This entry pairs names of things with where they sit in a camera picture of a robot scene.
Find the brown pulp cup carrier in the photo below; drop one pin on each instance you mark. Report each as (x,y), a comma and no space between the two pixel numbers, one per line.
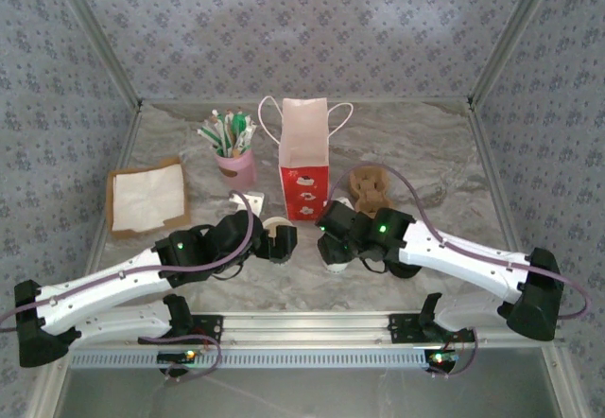
(366,186)

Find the red white paper bag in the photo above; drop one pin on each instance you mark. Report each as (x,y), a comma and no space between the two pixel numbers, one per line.
(305,186)

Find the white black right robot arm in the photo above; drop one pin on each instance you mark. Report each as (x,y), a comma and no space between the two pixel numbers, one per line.
(463,257)

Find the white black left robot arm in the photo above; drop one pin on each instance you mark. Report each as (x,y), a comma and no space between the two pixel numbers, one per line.
(94,290)

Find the brown cardboard tray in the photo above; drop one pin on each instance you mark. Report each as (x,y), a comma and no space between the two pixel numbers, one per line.
(182,221)

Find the pink cup holder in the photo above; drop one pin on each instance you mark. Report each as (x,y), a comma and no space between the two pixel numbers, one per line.
(238,172)

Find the small circuit board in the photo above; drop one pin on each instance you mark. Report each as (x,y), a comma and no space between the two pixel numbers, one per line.
(175,356)
(442,358)

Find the green white sachet stick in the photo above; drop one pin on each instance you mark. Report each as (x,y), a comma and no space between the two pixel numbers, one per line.
(238,125)
(247,136)
(218,127)
(208,134)

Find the grey metal panel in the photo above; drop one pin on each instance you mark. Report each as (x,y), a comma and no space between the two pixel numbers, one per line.
(307,394)

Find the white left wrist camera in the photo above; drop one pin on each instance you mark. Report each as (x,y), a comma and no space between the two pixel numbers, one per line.
(253,200)

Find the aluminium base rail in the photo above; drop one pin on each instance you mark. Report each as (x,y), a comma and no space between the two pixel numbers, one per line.
(307,325)

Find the aluminium frame post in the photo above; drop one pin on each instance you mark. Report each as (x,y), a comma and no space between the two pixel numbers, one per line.
(99,35)
(513,35)

